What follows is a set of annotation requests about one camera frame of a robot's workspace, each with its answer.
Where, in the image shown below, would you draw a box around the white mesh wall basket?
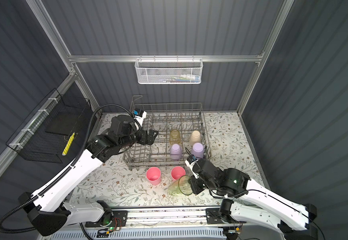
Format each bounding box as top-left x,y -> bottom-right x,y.
135,58 -> 204,85

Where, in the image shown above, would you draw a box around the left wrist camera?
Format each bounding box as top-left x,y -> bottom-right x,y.
133,108 -> 147,130

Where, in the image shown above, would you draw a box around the lilac cup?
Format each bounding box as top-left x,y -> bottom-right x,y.
191,143 -> 205,159
170,144 -> 182,161

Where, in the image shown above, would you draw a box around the grey wire dish rack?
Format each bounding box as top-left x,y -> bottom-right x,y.
123,95 -> 212,170

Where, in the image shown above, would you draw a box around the yellow transparent cup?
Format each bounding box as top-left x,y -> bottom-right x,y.
169,129 -> 182,146

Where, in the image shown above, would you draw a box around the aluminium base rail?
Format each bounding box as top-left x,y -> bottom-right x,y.
84,205 -> 264,229

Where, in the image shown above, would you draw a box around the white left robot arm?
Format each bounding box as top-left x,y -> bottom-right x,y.
0,107 -> 159,237

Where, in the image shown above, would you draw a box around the pink cup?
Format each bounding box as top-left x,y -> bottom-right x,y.
171,166 -> 186,181
146,167 -> 161,186

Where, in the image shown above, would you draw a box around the white vented cover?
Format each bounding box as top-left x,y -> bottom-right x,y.
49,227 -> 232,240

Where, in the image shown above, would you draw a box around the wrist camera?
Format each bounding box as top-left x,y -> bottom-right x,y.
133,108 -> 147,130
185,154 -> 198,171

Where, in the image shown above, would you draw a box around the green transparent cup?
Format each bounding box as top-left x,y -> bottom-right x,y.
168,175 -> 193,196

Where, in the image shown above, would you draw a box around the yellow brush in basket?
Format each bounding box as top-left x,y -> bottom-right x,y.
62,133 -> 76,156

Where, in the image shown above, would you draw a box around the black wire wall basket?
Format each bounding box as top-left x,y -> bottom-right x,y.
6,89 -> 92,164

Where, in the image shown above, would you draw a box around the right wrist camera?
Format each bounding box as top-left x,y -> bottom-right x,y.
185,154 -> 198,171

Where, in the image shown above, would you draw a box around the tubes in white basket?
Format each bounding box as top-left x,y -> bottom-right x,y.
160,74 -> 201,84

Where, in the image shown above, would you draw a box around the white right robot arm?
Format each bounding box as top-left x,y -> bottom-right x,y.
186,155 -> 318,240

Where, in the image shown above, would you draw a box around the beige cup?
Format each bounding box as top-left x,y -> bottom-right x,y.
189,130 -> 202,146

